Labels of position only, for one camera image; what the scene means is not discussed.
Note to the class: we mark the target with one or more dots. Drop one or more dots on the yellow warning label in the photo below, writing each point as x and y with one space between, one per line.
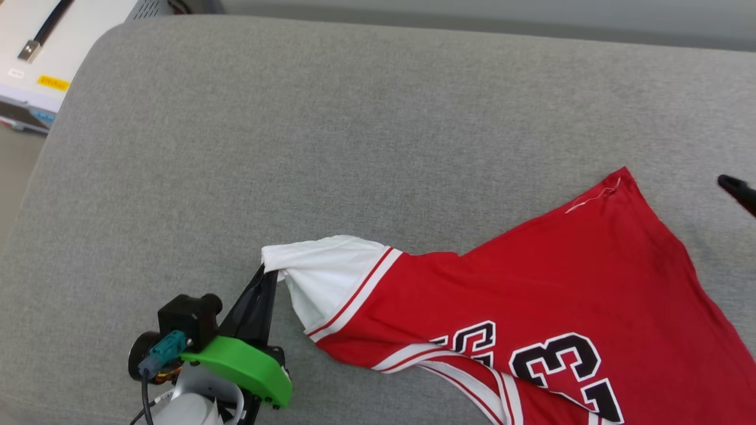
53 82

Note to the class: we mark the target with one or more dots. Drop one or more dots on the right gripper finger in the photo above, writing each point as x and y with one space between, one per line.
741 190

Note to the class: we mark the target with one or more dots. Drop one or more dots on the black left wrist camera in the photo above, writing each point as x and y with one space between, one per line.
186 316

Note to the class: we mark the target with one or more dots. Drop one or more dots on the white equipment case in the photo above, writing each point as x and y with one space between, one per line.
35 94

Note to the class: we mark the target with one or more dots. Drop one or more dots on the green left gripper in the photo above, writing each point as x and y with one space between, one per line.
248 366

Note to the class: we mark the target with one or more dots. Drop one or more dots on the red basketball jersey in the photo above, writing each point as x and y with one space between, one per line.
561 283

